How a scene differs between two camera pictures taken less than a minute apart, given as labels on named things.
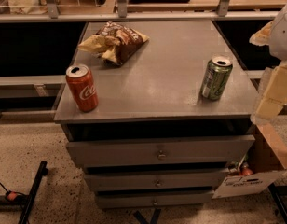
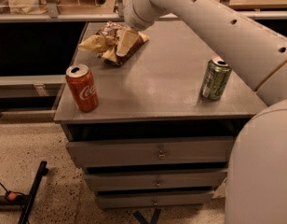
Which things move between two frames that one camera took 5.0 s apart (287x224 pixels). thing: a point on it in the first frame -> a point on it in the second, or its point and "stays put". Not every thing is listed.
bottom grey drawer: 153,200 stays put
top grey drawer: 154,151 stays put
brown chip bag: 114,42 stays put
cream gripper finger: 267,110 -> 125,41
